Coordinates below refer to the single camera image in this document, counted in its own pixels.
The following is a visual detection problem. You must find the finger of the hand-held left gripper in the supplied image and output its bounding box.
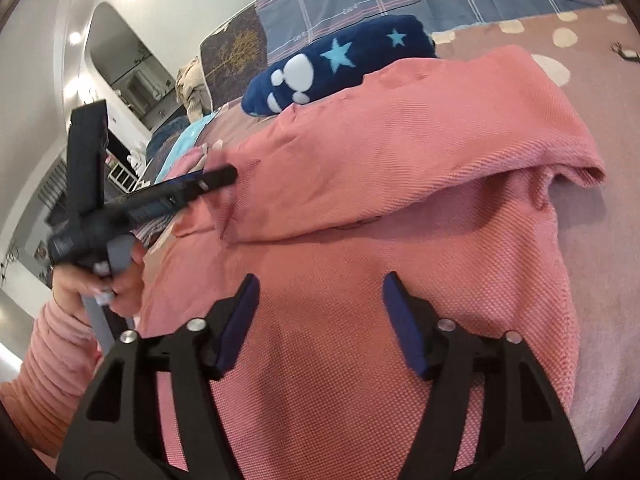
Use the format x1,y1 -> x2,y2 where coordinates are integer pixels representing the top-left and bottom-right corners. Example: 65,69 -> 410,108
127,164 -> 239,226

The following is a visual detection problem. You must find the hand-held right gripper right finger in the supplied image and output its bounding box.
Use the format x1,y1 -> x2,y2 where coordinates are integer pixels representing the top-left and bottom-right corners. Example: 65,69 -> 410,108
381,271 -> 587,480

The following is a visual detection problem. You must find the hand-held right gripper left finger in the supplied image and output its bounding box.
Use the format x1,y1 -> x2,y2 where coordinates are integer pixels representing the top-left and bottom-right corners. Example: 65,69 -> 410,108
54,274 -> 261,480

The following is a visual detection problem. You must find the pink knit garment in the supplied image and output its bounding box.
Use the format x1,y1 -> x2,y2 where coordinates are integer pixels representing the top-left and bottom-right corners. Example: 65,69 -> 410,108
134,44 -> 609,480

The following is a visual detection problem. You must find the person's left forearm pink sleeve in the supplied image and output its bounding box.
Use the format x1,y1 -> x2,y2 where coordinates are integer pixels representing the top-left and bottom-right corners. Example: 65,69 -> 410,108
0,299 -> 127,462

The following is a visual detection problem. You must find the person's left hand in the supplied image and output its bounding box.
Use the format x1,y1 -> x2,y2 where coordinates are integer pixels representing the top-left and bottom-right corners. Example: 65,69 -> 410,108
51,249 -> 147,332

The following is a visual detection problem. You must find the white grid rack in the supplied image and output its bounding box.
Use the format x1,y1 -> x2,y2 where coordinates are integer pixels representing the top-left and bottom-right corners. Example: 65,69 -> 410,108
106,161 -> 137,194

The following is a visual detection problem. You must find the turquoise bed sheet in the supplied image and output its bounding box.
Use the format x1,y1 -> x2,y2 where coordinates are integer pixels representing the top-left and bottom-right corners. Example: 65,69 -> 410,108
154,111 -> 217,184

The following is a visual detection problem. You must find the beige crumpled cloth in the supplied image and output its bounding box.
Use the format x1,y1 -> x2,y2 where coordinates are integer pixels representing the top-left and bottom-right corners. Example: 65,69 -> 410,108
175,57 -> 214,124

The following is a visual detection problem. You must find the dark tree print pillow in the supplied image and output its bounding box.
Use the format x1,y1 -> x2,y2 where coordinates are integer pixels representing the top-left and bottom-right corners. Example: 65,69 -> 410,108
199,7 -> 272,112

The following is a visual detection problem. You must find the navy star print cloth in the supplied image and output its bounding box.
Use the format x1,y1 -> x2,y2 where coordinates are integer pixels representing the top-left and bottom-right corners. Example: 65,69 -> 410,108
241,14 -> 437,119

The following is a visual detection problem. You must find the pink dotted blanket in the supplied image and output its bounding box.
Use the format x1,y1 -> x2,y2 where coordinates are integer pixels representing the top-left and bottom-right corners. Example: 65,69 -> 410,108
135,4 -> 640,466

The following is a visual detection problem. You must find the blue plaid quilt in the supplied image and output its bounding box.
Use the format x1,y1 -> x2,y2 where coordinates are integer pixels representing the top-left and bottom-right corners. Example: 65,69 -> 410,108
254,0 -> 609,69

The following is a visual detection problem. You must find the arched wall opening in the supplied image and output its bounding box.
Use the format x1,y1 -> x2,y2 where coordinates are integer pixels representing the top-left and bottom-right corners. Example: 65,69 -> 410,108
84,1 -> 177,127

